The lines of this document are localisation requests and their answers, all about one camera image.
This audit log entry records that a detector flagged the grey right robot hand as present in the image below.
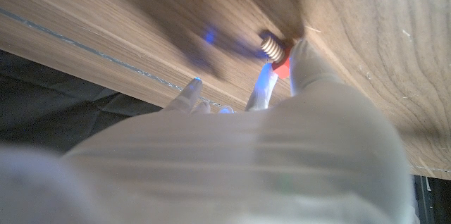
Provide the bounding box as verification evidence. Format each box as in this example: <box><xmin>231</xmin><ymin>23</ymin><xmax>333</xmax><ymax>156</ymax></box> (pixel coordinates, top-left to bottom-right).
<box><xmin>0</xmin><ymin>39</ymin><xmax>420</xmax><ymax>224</ymax></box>

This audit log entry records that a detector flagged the red-headed wooden screw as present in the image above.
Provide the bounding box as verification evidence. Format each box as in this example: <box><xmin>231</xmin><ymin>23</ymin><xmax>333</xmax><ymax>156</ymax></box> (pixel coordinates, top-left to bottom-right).
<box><xmin>259</xmin><ymin>35</ymin><xmax>292</xmax><ymax>80</ymax></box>

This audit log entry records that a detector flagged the black backdrop curtain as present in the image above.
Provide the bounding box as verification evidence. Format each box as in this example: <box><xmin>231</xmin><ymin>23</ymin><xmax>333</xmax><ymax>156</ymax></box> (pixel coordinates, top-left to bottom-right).
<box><xmin>0</xmin><ymin>49</ymin><xmax>163</xmax><ymax>154</ymax></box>

